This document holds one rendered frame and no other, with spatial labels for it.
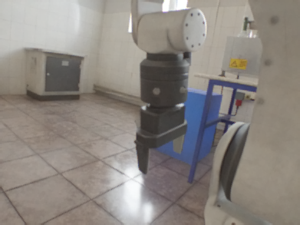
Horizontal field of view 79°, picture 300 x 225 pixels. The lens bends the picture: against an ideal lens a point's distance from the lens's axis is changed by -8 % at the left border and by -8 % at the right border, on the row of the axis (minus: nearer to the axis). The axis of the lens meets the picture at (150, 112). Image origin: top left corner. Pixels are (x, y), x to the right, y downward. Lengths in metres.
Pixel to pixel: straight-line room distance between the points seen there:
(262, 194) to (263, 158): 0.05
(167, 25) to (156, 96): 0.11
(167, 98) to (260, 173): 0.17
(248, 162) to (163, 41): 0.21
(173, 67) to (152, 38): 0.06
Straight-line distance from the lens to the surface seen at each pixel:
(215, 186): 0.35
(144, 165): 0.38
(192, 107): 1.61
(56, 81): 3.47
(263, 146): 0.27
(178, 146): 0.45
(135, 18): 0.37
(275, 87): 0.25
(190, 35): 0.31
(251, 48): 1.39
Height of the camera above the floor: 0.73
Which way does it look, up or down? 12 degrees down
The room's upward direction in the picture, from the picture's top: 9 degrees clockwise
